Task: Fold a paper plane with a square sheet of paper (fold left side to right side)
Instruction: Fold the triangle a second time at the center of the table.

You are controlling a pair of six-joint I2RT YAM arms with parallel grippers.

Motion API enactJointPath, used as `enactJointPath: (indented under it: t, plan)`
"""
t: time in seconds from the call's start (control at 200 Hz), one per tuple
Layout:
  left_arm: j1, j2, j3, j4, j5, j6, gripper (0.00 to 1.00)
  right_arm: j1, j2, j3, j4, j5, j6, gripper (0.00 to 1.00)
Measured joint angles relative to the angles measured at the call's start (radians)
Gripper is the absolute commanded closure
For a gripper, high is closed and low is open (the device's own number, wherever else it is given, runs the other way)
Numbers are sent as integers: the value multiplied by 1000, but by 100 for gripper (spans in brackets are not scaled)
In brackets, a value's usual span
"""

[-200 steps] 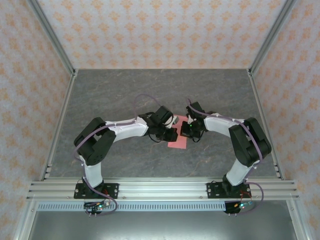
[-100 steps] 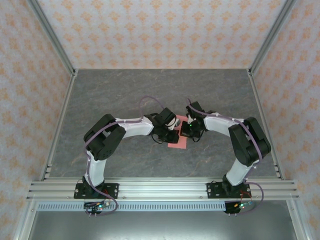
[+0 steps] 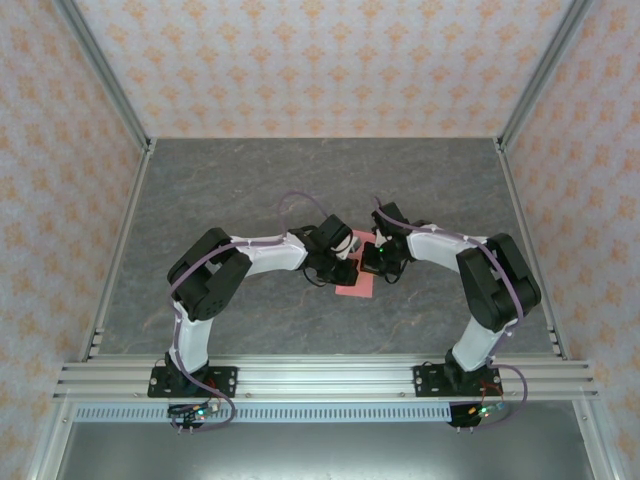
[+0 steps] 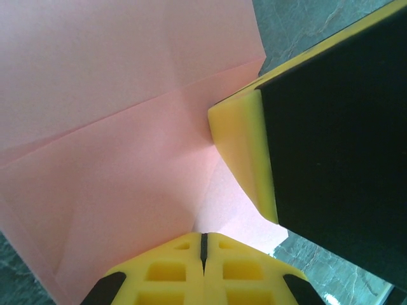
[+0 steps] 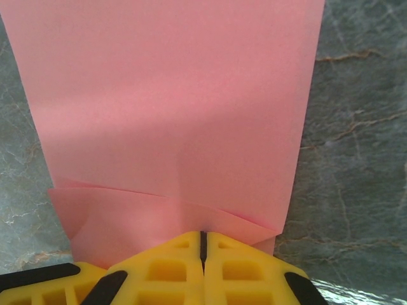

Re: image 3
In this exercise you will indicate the pink paper sheet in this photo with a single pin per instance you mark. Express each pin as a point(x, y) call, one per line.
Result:
point(355, 289)

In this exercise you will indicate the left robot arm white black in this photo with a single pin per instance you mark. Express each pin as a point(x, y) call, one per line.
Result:
point(270, 252)

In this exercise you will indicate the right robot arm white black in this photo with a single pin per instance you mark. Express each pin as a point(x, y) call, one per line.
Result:
point(440, 255)

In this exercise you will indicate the grey metal sheet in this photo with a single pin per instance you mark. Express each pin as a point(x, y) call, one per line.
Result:
point(320, 455)

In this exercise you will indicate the controller board with lights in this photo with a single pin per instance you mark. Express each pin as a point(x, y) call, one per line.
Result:
point(200, 412)
point(482, 411)

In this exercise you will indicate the aluminium table side rail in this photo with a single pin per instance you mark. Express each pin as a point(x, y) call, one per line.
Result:
point(136, 190)
point(514, 190)

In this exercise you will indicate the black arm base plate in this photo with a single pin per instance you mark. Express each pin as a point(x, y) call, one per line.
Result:
point(225, 380)
point(425, 382)

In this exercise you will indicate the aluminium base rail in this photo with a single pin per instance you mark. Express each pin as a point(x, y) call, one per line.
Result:
point(325, 377)

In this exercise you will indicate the aluminium frame corner post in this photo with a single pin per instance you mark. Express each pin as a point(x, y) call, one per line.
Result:
point(536, 80)
point(110, 80)

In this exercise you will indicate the aluminium frame leg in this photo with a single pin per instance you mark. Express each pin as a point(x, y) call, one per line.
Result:
point(46, 450)
point(597, 450)

